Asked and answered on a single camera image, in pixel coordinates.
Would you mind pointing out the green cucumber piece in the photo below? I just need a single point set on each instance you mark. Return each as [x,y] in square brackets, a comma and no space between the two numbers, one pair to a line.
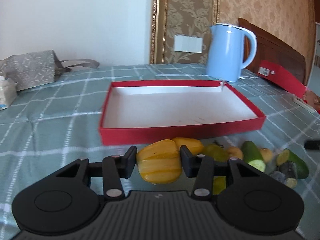
[252,156]
[287,155]

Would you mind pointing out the light blue electric kettle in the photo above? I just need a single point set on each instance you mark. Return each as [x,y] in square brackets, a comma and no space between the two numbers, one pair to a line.
[232,49]

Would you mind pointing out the tissue pack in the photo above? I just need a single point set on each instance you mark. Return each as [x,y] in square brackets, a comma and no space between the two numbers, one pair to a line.
[8,92]

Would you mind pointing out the grey patterned gift bag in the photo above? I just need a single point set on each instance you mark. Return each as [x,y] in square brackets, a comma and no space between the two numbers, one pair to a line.
[40,68]

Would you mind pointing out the red shallow cardboard tray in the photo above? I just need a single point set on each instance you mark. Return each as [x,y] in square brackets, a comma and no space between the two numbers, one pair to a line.
[147,111]

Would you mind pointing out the small yellow-brown fruit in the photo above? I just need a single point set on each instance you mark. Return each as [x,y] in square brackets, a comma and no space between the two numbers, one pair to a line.
[235,152]

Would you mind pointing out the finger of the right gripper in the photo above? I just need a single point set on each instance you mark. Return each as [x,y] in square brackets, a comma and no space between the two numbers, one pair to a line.
[312,144]

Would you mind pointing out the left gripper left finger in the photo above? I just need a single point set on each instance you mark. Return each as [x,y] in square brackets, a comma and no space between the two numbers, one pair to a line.
[114,168]

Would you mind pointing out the red box lid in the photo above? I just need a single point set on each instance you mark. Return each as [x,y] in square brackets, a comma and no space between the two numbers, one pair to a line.
[289,80]

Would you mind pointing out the small brown fruit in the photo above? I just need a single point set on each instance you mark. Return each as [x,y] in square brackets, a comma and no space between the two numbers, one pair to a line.
[267,154]

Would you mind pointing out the white wall switch panel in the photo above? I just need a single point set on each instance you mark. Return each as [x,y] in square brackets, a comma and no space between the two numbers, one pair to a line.
[188,44]

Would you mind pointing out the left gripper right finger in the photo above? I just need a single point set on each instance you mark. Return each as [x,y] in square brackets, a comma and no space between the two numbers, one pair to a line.
[202,169]

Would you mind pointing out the green round fruit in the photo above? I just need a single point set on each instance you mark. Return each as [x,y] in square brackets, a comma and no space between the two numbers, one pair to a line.
[216,152]

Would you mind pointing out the gold picture frame moulding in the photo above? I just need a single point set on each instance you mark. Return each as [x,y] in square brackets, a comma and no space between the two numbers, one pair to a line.
[190,18]

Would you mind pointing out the green plaid bedsheet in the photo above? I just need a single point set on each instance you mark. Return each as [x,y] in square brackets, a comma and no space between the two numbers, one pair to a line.
[49,126]

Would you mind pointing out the yellow ridged fruit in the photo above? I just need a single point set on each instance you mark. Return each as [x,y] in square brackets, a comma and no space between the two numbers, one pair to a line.
[195,146]
[160,162]

